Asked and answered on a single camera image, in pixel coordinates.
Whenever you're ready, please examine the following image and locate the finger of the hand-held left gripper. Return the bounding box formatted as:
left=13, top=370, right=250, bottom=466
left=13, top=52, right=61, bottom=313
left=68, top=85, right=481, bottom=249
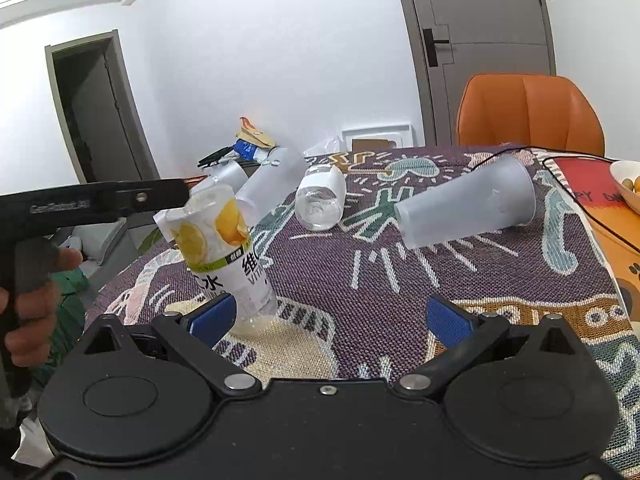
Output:
left=94, top=178, right=194, bottom=220

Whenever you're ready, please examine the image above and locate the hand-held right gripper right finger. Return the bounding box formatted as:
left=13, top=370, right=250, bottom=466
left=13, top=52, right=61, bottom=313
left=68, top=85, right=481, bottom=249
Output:
left=395, top=293, right=597, bottom=402

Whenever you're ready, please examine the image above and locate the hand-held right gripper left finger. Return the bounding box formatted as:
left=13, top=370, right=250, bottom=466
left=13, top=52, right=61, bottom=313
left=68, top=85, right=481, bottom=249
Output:
left=80, top=293, right=264, bottom=402

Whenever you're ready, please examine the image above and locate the lemon label plastic bottle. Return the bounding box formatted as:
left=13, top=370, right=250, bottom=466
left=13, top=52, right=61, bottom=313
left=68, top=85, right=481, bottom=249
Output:
left=152, top=183, right=279, bottom=334

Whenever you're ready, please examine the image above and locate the small frosted plastic cup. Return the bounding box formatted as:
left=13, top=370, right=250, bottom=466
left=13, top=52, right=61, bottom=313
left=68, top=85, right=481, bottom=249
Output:
left=190, top=160, right=250, bottom=202

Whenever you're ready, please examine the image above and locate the large frosted plastic cup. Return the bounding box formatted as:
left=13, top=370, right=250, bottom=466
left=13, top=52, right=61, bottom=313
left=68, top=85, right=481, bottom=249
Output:
left=393, top=153, right=539, bottom=251

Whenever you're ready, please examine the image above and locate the tall frosted plastic cup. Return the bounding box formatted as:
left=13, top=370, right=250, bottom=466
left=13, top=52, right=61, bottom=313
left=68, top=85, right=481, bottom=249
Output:
left=235, top=146, right=307, bottom=229

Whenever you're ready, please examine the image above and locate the person's left hand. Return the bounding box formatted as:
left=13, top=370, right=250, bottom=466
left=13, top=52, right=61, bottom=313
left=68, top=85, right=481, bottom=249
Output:
left=0, top=247, right=84, bottom=370

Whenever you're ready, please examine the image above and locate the grey cushion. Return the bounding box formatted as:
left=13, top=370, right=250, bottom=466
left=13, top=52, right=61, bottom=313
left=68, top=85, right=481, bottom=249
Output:
left=54, top=219, right=129, bottom=267

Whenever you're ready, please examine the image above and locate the black tool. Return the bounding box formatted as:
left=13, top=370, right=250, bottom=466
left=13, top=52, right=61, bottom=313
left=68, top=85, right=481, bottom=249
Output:
left=197, top=145, right=236, bottom=169

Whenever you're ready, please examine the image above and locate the dark open doorway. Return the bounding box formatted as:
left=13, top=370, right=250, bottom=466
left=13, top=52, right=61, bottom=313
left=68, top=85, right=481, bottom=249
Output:
left=44, top=30, right=162, bottom=187

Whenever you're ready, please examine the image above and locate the green cloth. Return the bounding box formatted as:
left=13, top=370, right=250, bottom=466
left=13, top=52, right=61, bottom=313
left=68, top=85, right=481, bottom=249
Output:
left=44, top=267, right=91, bottom=362

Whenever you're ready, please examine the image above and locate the purple patterned woven blanket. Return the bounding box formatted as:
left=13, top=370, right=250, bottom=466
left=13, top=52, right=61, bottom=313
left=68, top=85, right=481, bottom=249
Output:
left=85, top=142, right=640, bottom=477

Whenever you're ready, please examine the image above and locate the brown paper bag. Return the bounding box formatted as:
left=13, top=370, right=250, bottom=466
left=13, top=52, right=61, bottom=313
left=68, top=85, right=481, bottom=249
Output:
left=236, top=116, right=275, bottom=149

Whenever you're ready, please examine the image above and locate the white plastic bag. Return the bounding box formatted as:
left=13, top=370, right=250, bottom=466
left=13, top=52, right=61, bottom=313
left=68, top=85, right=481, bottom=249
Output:
left=303, top=137, right=346, bottom=159

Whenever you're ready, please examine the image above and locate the orange printed mat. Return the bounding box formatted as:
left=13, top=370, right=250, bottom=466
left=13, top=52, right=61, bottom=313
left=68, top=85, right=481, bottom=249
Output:
left=542, top=147, right=640, bottom=322

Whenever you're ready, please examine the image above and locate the white tray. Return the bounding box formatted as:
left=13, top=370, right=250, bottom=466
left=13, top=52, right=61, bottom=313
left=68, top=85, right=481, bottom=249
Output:
left=342, top=122, right=415, bottom=151

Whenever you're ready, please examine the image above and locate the white bowl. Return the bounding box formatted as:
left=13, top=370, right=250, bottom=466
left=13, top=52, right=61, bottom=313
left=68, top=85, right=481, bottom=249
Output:
left=609, top=160, right=640, bottom=207

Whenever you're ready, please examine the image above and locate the orange leather chair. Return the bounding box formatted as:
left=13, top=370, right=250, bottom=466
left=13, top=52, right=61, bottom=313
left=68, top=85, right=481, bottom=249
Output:
left=456, top=73, right=605, bottom=157

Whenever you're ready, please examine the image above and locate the grey door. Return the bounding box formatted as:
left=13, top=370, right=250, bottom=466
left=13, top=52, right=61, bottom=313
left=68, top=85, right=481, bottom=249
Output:
left=391, top=0, right=557, bottom=147

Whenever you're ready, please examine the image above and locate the black cable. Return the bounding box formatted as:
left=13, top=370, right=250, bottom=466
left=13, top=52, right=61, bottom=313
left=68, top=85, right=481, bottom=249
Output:
left=470, top=146, right=640, bottom=257

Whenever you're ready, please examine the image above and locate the black door handle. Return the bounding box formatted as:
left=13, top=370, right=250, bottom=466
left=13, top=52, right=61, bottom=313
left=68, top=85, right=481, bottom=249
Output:
left=422, top=27, right=451, bottom=68

